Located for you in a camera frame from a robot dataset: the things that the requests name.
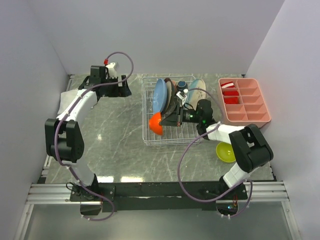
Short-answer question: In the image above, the yellow-green plastic bowl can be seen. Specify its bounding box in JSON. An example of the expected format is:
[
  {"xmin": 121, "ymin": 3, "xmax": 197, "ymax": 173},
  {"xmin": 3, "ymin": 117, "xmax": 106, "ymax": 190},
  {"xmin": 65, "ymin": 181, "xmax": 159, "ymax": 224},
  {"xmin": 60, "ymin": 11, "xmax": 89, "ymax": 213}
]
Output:
[{"xmin": 215, "ymin": 142, "xmax": 236, "ymax": 163}]

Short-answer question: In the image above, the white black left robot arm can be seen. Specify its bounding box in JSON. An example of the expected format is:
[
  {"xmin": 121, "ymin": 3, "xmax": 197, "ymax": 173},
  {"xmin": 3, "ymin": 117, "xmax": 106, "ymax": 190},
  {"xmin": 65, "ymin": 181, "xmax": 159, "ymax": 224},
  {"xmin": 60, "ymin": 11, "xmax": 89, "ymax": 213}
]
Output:
[{"xmin": 44, "ymin": 62, "xmax": 132, "ymax": 201}]

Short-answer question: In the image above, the light blue plate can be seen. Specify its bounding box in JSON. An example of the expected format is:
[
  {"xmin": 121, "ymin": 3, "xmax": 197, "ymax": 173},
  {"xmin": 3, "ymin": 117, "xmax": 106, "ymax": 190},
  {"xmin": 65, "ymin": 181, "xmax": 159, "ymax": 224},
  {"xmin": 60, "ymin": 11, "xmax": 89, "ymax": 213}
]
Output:
[{"xmin": 152, "ymin": 78, "xmax": 168, "ymax": 114}]

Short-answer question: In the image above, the pink compartment organizer tray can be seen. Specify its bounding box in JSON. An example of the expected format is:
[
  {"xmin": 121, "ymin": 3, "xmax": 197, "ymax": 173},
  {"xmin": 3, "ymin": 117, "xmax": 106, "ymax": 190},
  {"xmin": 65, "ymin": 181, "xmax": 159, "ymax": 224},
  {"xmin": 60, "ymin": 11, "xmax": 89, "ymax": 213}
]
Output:
[{"xmin": 217, "ymin": 78, "xmax": 272, "ymax": 128}]

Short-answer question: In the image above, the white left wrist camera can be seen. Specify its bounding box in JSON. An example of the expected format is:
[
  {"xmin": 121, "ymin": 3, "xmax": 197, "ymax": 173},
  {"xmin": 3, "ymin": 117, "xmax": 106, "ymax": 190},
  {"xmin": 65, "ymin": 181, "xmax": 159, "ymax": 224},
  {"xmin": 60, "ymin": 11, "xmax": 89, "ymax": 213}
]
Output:
[{"xmin": 104, "ymin": 58, "xmax": 119, "ymax": 78}]

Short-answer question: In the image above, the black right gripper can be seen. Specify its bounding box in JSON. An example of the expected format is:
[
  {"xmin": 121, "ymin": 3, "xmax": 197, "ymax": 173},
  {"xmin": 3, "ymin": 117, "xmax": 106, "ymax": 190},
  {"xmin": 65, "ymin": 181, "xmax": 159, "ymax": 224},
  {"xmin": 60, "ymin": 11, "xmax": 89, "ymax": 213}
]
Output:
[{"xmin": 159, "ymin": 104, "xmax": 202, "ymax": 127}]

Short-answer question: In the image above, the aluminium frame rail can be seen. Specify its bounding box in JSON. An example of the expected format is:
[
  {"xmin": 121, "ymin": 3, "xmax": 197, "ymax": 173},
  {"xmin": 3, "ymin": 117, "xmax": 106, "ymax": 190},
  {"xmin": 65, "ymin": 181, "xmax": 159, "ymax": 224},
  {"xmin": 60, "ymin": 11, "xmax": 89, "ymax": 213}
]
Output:
[{"xmin": 18, "ymin": 74, "xmax": 300, "ymax": 240}]

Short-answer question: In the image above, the red white cup in tray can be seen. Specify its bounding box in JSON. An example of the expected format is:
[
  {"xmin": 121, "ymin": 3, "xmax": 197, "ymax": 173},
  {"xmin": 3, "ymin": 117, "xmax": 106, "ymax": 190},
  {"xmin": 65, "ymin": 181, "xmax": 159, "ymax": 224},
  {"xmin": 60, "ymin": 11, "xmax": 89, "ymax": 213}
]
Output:
[{"xmin": 220, "ymin": 81, "xmax": 235, "ymax": 89}]

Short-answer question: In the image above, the brown rimmed plate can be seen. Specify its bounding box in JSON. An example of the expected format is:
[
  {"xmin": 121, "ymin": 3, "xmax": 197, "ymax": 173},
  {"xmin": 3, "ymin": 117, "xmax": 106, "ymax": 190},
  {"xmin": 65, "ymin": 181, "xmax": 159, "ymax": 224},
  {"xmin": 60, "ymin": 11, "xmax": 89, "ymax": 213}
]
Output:
[{"xmin": 161, "ymin": 77, "xmax": 176, "ymax": 114}]

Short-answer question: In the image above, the white folded cloth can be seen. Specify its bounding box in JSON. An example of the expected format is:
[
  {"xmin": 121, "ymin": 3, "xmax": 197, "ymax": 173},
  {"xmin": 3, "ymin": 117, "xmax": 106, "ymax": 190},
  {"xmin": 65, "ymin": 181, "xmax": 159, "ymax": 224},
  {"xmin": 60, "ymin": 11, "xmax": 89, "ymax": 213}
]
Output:
[{"xmin": 57, "ymin": 89, "xmax": 78, "ymax": 116}]

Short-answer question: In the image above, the white wire dish rack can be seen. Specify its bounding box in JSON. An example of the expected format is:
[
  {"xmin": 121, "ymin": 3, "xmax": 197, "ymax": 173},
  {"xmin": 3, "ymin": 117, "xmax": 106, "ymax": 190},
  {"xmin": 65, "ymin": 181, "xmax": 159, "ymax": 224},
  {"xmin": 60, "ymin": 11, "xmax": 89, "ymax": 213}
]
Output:
[{"xmin": 141, "ymin": 76, "xmax": 198, "ymax": 146}]

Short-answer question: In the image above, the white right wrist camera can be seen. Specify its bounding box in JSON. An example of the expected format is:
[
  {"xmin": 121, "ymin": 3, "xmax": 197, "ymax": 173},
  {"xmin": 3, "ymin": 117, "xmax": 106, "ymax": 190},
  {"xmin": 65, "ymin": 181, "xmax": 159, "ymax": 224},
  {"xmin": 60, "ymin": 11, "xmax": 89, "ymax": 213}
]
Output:
[{"xmin": 176, "ymin": 89, "xmax": 189, "ymax": 107}]

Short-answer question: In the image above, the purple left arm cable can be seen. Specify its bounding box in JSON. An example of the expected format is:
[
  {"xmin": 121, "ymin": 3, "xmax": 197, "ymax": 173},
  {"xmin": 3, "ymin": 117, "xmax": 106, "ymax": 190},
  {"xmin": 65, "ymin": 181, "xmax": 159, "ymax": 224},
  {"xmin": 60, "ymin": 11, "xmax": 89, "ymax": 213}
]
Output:
[{"xmin": 53, "ymin": 51, "xmax": 135, "ymax": 222}]

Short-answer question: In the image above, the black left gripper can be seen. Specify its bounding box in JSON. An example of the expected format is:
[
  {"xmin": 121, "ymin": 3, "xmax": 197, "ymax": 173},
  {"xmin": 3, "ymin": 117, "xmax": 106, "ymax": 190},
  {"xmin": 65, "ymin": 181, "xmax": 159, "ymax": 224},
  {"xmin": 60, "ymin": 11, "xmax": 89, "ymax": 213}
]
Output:
[{"xmin": 101, "ymin": 75, "xmax": 132, "ymax": 98}]

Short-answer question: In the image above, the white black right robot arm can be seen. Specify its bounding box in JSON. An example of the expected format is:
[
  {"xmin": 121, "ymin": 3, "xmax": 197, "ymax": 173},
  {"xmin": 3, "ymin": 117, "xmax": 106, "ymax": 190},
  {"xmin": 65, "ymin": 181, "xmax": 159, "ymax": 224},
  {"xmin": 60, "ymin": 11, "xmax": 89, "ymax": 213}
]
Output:
[{"xmin": 149, "ymin": 99, "xmax": 274, "ymax": 199}]

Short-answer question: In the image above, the dark blue mug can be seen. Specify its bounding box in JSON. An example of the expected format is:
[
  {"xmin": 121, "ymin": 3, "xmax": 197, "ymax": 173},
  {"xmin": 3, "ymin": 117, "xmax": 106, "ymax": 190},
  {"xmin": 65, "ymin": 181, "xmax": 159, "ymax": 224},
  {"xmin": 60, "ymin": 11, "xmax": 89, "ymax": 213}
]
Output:
[{"xmin": 176, "ymin": 80, "xmax": 188, "ymax": 92}]

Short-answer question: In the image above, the orange plastic bowl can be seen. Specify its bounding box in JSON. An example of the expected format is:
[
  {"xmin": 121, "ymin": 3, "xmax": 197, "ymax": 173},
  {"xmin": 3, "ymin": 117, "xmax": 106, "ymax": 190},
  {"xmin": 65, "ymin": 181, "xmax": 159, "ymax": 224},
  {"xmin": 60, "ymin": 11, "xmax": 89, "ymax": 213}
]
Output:
[{"xmin": 149, "ymin": 112, "xmax": 163, "ymax": 136}]

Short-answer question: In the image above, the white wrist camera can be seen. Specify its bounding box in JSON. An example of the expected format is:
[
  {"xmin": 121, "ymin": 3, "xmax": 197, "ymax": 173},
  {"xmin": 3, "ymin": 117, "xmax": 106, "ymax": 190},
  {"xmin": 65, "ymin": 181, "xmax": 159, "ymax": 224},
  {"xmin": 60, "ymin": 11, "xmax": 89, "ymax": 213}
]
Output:
[
  {"xmin": 176, "ymin": 89, "xmax": 189, "ymax": 107},
  {"xmin": 104, "ymin": 58, "xmax": 119, "ymax": 78}
]

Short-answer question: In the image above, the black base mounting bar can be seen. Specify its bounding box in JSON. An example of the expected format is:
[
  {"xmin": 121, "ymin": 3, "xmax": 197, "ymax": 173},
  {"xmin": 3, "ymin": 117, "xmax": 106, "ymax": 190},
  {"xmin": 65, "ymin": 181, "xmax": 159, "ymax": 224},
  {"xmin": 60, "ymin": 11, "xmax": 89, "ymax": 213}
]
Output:
[{"xmin": 69, "ymin": 180, "xmax": 248, "ymax": 217}]

